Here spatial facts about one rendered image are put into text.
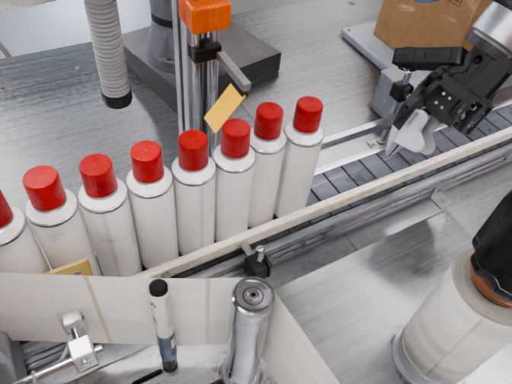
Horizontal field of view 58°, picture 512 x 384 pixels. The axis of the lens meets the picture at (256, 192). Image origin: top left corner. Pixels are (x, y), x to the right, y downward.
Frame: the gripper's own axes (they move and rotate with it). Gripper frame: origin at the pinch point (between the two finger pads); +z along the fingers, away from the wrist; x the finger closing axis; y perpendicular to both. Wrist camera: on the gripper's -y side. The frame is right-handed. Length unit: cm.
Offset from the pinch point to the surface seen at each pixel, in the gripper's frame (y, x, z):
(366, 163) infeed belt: -2.2, 1.7, 5.3
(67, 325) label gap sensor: 12, -49, 20
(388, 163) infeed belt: -0.6, 4.8, 3.5
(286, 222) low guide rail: 4.9, -18.2, 13.0
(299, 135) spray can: 1.8, -23.4, 0.5
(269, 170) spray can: 2.4, -25.2, 6.0
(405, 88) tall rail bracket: -7.9, 5.9, -7.4
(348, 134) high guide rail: -2.9, -7.4, 1.1
